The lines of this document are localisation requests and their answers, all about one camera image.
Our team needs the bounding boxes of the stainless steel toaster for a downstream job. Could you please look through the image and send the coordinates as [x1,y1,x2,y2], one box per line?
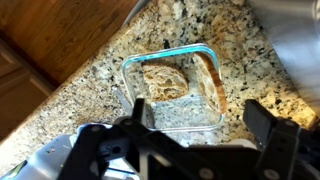
[248,0,320,116]

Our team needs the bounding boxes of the rectangular glass dish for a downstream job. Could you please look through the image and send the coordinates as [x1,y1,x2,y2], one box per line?
[120,42,225,133]

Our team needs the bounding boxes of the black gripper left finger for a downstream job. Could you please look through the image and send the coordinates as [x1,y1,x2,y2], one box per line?
[58,97,188,180]

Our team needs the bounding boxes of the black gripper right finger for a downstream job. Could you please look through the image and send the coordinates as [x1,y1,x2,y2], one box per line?
[242,98,320,180]

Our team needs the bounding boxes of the brown bread slice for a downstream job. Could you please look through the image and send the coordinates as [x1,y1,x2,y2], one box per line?
[192,51,229,115]
[142,63,190,103]

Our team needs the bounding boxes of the wooden drawer cabinet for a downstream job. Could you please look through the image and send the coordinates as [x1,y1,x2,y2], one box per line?
[0,33,58,143]

